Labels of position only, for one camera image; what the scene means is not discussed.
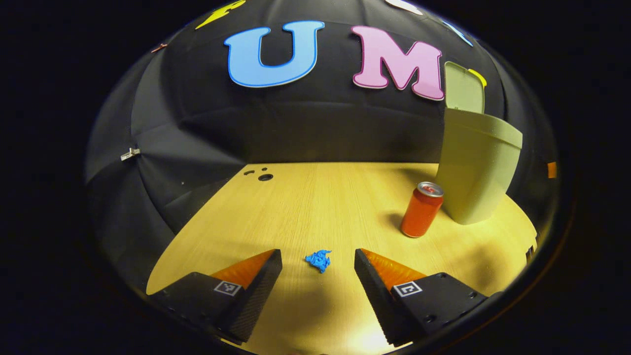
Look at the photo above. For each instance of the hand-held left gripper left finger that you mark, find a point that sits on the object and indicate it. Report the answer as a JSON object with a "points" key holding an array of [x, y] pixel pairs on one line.
{"points": [[256, 296]]}

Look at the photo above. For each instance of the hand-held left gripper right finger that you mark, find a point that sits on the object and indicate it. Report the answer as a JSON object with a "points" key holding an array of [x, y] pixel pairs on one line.
{"points": [[377, 296]]}

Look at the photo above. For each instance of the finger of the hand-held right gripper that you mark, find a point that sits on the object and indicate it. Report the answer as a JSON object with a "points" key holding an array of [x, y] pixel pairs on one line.
{"points": [[552, 170]]}

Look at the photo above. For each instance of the blue paper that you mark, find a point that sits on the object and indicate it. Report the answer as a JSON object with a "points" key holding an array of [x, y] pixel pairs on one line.
{"points": [[319, 260]]}

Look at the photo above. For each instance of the pale green desktop garbage bin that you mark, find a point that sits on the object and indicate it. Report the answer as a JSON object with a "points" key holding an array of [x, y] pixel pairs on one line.
{"points": [[475, 167]]}

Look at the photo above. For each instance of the orange pop can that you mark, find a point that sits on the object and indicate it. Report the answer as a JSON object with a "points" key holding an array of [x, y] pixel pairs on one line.
{"points": [[420, 212]]}

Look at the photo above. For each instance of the wooden desktop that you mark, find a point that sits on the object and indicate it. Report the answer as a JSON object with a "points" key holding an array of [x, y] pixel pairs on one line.
{"points": [[315, 212]]}

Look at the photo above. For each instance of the black backdrop cloth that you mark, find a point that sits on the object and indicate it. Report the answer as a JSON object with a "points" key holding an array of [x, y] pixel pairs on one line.
{"points": [[315, 128]]}

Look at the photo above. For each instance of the small silver clip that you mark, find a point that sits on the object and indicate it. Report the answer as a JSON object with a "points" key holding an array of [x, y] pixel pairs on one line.
{"points": [[130, 154]]}

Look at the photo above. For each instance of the small copper clip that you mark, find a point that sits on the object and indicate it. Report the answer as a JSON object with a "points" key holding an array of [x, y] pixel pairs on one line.
{"points": [[158, 48]]}

